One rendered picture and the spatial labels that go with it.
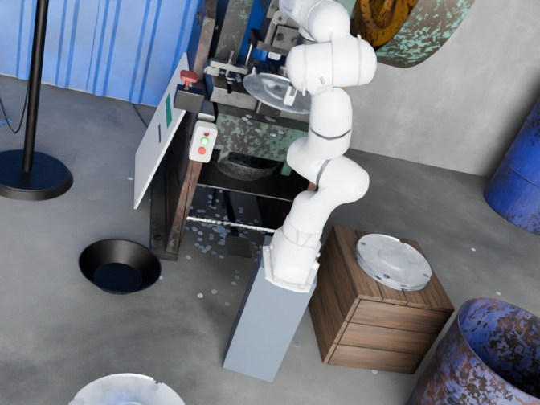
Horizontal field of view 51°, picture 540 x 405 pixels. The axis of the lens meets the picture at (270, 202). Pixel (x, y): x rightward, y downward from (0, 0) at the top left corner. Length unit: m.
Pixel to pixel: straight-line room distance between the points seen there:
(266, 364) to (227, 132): 0.84
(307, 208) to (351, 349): 0.69
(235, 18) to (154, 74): 1.18
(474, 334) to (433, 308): 0.16
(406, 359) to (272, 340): 0.59
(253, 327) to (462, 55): 2.59
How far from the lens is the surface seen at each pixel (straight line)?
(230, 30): 2.41
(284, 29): 2.13
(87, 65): 3.48
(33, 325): 2.01
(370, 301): 1.97
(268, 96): 1.98
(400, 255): 2.18
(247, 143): 2.15
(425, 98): 3.94
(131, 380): 1.49
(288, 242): 1.66
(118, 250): 2.27
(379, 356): 2.19
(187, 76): 2.00
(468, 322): 2.05
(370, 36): 2.30
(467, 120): 4.16
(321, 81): 1.38
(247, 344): 1.90
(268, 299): 1.76
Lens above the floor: 1.45
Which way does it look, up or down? 30 degrees down
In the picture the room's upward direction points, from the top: 20 degrees clockwise
